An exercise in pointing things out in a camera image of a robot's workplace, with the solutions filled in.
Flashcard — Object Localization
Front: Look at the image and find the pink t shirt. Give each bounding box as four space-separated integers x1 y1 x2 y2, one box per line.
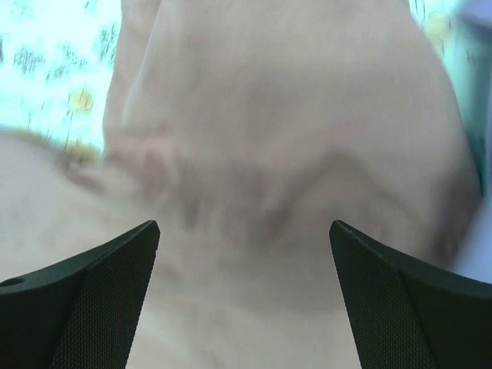
1 1 481 368

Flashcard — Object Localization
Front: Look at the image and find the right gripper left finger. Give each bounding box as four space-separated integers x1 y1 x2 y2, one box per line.
1 221 160 369

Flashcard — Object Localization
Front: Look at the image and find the floral table mat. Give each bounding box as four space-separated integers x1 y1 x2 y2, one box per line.
0 0 492 201

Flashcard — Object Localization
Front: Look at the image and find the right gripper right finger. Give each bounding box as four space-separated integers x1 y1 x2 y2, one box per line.
329 221 491 369

